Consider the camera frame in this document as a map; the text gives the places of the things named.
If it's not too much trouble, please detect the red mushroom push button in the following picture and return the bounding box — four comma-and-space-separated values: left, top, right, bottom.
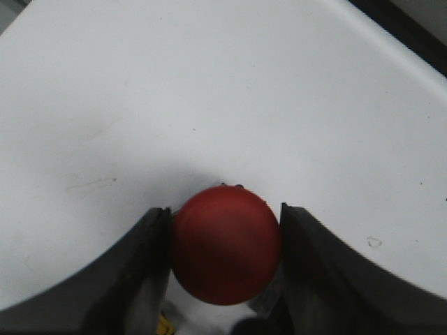
170, 184, 281, 306

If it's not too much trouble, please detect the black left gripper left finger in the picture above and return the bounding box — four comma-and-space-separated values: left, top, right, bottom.
1, 208, 171, 334

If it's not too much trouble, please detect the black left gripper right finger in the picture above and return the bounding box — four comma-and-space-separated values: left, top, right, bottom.
280, 204, 446, 334

